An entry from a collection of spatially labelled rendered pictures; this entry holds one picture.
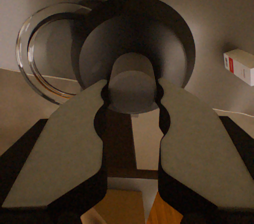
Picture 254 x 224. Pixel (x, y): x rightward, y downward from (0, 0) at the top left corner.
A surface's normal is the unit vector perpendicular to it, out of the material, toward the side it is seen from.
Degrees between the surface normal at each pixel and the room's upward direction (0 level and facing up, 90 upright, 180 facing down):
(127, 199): 90
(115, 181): 0
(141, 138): 0
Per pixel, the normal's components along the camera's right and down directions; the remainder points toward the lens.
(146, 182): 0.05, 0.49
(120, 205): 0.19, -0.86
